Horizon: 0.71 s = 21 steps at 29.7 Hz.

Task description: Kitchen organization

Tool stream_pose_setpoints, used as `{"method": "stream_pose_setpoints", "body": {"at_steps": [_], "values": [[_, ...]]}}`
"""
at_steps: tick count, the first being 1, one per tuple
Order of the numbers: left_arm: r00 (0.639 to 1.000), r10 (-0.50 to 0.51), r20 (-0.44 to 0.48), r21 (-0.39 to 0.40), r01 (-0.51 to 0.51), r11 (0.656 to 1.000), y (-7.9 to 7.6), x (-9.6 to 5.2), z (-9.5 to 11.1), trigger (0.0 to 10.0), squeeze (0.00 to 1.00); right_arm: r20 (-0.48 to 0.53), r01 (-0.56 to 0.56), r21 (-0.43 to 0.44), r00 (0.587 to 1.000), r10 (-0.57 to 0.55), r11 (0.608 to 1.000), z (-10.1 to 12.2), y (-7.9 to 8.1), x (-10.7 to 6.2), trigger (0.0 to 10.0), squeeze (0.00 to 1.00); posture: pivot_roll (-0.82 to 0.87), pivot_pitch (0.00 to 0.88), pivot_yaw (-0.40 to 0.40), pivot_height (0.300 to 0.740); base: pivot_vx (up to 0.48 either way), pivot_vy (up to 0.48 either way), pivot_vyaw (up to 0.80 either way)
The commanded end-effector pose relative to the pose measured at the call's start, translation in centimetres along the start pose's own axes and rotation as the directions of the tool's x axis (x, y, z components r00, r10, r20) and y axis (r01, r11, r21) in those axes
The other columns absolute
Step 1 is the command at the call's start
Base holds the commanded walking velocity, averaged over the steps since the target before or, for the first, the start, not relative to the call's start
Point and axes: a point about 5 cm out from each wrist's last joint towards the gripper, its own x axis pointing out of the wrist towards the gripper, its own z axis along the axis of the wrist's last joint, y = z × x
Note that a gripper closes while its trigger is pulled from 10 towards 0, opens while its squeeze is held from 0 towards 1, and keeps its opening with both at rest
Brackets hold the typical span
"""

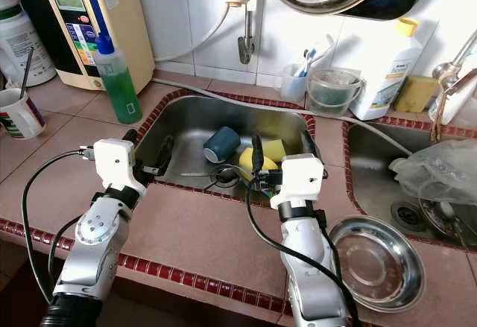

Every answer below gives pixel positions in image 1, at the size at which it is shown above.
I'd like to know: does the yellow plastic bowl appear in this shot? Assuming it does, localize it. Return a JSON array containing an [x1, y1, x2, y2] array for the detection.
[[238, 147, 280, 182]]

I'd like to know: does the steel bowl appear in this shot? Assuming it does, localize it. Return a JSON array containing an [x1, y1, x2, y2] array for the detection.
[[328, 215, 426, 313]]

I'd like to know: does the yellow sponge green scourer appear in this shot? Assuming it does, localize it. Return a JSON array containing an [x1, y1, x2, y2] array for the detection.
[[257, 139, 288, 162]]

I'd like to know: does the blue ceramic mug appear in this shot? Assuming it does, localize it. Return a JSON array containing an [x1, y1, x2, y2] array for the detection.
[[203, 126, 241, 165]]

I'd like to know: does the green dish soap bottle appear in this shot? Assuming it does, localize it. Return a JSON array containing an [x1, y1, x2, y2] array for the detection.
[[93, 33, 144, 125]]

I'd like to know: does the steel sink basin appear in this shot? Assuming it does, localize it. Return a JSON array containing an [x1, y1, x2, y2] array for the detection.
[[343, 118, 477, 250], [130, 91, 318, 209]]

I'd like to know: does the clear plastic measuring cup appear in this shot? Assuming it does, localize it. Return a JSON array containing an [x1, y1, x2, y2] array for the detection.
[[306, 66, 366, 117]]

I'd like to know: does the small white cup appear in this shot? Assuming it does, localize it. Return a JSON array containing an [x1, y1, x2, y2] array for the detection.
[[279, 63, 310, 103]]

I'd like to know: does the blue white toothbrush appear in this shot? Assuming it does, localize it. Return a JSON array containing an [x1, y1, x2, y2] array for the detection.
[[298, 35, 336, 78]]

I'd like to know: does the white bottle yellow cap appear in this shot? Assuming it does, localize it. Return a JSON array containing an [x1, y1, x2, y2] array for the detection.
[[349, 18, 424, 121]]

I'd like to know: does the white printed mug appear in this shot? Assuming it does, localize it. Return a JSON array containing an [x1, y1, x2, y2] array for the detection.
[[0, 89, 47, 140]]

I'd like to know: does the mustard yellow sponge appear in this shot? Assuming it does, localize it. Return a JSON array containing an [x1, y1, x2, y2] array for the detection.
[[391, 76, 440, 114]]

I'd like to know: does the black stirring stick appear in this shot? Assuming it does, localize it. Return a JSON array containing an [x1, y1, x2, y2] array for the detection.
[[21, 46, 37, 101]]

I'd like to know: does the clear plastic bag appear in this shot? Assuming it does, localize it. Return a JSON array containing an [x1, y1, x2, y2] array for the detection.
[[388, 139, 477, 207]]

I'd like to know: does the white plastic jug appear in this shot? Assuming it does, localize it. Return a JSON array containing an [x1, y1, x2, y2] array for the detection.
[[0, 0, 57, 87]]

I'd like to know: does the chrome sink faucet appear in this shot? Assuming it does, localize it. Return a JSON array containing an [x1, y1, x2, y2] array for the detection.
[[429, 29, 477, 127]]

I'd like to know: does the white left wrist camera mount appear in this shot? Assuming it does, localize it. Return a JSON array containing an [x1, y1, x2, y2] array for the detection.
[[93, 139, 146, 197]]

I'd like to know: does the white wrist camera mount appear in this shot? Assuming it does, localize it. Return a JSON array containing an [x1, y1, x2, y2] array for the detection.
[[268, 156, 325, 210], [93, 139, 146, 197]]

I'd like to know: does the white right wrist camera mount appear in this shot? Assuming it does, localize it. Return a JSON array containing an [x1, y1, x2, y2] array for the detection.
[[268, 156, 325, 210]]

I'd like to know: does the grey water hose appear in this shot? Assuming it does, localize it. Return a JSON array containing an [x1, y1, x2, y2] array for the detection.
[[153, 79, 414, 156]]

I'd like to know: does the steel wall tap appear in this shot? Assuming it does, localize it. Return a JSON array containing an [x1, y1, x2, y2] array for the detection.
[[220, 0, 258, 66]]

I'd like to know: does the white water hose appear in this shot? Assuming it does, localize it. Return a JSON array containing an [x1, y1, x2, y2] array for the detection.
[[155, 3, 228, 63]]

